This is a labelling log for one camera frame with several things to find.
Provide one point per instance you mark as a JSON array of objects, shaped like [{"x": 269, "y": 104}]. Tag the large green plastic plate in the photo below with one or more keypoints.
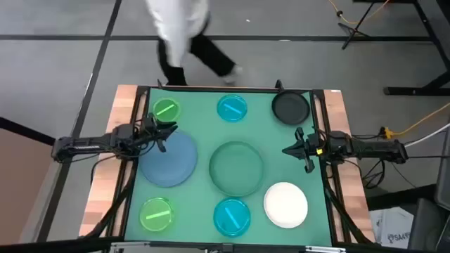
[{"x": 236, "y": 168}]

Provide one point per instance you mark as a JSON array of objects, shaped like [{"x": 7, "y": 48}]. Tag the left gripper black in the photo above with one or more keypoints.
[{"x": 146, "y": 131}]

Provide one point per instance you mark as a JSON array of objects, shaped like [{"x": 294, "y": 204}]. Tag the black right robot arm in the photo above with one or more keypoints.
[{"x": 369, "y": 149}]

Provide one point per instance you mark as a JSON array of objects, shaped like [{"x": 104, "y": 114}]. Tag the brown partition panel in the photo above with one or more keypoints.
[{"x": 21, "y": 182}]

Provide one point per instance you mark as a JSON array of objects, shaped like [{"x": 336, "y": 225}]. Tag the small clear green plate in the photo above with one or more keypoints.
[
  {"x": 151, "y": 223},
  {"x": 160, "y": 105}
]

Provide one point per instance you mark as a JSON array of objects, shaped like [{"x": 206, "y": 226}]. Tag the white printed bag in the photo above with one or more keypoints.
[{"x": 393, "y": 228}]

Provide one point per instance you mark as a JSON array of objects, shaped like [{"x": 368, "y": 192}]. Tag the person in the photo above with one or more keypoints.
[{"x": 175, "y": 21}]

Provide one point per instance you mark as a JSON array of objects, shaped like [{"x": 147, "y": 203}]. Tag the large blue plastic plate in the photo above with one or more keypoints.
[{"x": 168, "y": 165}]

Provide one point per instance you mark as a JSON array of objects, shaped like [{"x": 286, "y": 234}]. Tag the small clear cyan plate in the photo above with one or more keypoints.
[
  {"x": 225, "y": 228},
  {"x": 225, "y": 114}
]

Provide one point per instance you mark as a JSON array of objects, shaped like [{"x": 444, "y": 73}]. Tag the black plastic plate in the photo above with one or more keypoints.
[{"x": 290, "y": 109}]

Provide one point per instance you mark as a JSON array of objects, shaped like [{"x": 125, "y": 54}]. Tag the green table mat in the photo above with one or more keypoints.
[{"x": 200, "y": 196}]

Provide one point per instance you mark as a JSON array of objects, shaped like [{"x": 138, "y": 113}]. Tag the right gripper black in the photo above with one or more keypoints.
[{"x": 311, "y": 147}]

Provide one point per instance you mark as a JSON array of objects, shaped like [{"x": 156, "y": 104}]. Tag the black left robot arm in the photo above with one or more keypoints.
[{"x": 81, "y": 145}]

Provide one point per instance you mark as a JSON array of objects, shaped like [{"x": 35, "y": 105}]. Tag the dark grey chair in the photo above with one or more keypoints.
[{"x": 429, "y": 221}]

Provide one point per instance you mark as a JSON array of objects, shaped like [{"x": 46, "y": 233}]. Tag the black metal table frame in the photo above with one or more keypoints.
[{"x": 320, "y": 96}]

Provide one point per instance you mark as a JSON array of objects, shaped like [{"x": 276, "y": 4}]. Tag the black tripod stand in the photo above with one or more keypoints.
[{"x": 352, "y": 31}]

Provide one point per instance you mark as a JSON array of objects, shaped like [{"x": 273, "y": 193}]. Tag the black desk frame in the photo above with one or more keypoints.
[{"x": 404, "y": 91}]

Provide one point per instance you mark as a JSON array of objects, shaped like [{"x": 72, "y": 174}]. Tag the white plastic plate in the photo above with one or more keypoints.
[{"x": 285, "y": 205}]

